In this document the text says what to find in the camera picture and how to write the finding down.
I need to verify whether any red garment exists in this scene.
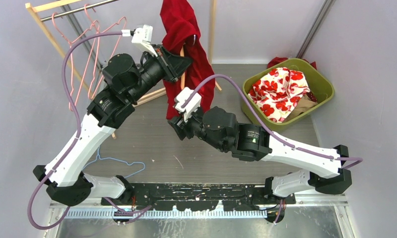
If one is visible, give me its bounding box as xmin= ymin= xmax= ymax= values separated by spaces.
xmin=160 ymin=0 xmax=215 ymax=119

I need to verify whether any blue wire hanger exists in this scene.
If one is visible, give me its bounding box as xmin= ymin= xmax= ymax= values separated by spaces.
xmin=82 ymin=146 xmax=146 ymax=179

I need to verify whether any poppy print white skirt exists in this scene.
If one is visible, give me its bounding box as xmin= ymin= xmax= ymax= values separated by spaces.
xmin=248 ymin=67 xmax=310 ymax=123

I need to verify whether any tan brown skirt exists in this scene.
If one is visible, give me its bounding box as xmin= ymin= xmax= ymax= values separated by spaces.
xmin=284 ymin=95 xmax=318 ymax=122

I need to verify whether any pink wire hanger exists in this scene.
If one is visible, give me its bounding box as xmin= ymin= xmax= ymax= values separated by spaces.
xmin=51 ymin=12 xmax=100 ymax=105

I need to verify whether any red polka dot skirt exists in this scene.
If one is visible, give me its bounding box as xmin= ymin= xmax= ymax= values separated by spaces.
xmin=306 ymin=92 xmax=318 ymax=103

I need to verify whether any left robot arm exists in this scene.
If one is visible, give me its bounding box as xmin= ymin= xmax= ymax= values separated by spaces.
xmin=33 ymin=45 xmax=193 ymax=206

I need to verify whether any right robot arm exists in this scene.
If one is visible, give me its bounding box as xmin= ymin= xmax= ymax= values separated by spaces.
xmin=168 ymin=107 xmax=352 ymax=204

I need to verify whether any crumpled red cloth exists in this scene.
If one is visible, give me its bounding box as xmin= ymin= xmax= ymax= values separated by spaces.
xmin=267 ymin=57 xmax=317 ymax=69

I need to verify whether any green plastic laundry basket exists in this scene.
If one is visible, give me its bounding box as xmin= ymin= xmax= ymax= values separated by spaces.
xmin=241 ymin=58 xmax=334 ymax=131

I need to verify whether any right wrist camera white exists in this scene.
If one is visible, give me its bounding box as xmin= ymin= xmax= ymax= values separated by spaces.
xmin=174 ymin=87 xmax=202 ymax=122

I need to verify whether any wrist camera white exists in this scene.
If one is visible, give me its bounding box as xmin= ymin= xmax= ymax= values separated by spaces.
xmin=121 ymin=24 xmax=158 ymax=57
xmin=174 ymin=87 xmax=202 ymax=122

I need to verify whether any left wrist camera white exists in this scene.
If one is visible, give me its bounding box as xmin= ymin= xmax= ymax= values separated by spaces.
xmin=121 ymin=24 xmax=158 ymax=57

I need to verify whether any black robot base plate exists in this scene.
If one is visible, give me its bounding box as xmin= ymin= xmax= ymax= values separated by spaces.
xmin=113 ymin=183 xmax=280 ymax=212

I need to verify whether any metal clothes rail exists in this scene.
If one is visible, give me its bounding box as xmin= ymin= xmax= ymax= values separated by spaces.
xmin=32 ymin=0 xmax=118 ymax=17

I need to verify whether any wooden clothes rack frame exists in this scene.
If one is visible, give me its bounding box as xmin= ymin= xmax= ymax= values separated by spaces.
xmin=25 ymin=0 xmax=223 ymax=140

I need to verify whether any aluminium corner rail right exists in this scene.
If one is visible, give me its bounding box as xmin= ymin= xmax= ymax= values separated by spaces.
xmin=296 ymin=0 xmax=336 ymax=59

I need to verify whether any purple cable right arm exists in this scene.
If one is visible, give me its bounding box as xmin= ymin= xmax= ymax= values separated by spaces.
xmin=180 ymin=73 xmax=364 ymax=226

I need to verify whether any aluminium floor rail front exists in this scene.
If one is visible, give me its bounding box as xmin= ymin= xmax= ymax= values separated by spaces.
xmin=49 ymin=183 xmax=349 ymax=220

